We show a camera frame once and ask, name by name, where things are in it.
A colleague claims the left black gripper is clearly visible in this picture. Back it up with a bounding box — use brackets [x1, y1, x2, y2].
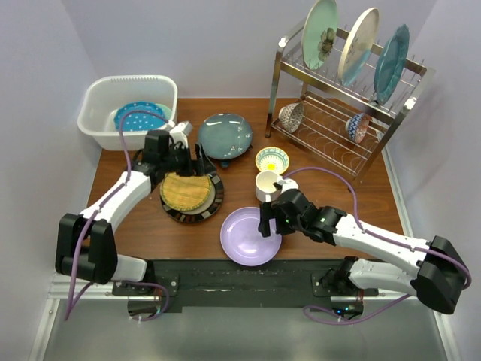
[161, 142, 216, 177]

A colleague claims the blue-grey blossom plate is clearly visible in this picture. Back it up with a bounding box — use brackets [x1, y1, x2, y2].
[198, 113, 253, 160]

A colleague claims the lavender round plate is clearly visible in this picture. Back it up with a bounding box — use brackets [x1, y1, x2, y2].
[220, 207, 283, 267]

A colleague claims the blue dotted scalloped plate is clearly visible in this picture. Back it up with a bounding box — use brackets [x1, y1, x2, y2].
[113, 102, 167, 132]

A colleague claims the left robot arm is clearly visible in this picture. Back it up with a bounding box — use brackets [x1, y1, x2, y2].
[55, 122, 216, 295]

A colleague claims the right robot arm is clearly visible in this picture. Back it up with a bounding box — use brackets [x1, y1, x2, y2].
[258, 189, 470, 314]

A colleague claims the white plastic bin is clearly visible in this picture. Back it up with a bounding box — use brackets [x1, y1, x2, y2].
[77, 75, 178, 151]

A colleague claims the white ceramic mug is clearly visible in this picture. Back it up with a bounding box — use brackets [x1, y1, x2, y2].
[255, 171, 283, 202]

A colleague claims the woven straw round mat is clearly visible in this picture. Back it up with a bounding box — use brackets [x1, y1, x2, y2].
[160, 173, 212, 211]

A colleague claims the dark blue trivet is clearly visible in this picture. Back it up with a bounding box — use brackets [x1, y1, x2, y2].
[209, 145, 253, 168]

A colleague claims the black patterned rim plate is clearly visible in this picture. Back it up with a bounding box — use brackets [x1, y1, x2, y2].
[160, 173, 224, 224]

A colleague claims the yellow teal patterned bowl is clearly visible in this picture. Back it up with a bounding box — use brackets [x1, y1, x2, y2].
[255, 147, 290, 174]

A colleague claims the brown patterned bowl in rack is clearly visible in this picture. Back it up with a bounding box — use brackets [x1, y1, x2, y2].
[279, 102, 304, 134]

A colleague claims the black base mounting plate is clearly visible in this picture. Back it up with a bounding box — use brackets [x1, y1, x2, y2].
[112, 257, 378, 312]

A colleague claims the steel dish rack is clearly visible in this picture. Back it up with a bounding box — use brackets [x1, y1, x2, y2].
[265, 25, 437, 193]

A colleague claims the blue red bowl in rack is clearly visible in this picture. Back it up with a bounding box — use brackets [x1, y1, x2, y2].
[345, 113, 371, 144]

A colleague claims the beige blue plate in rack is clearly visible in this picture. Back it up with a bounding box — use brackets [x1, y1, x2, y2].
[337, 8, 380, 87]

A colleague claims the mint flower plate in rack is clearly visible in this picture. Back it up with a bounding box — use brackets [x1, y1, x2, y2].
[301, 0, 339, 71]

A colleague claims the teal scalloped plate in rack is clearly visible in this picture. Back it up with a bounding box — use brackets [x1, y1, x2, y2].
[374, 24, 410, 105]

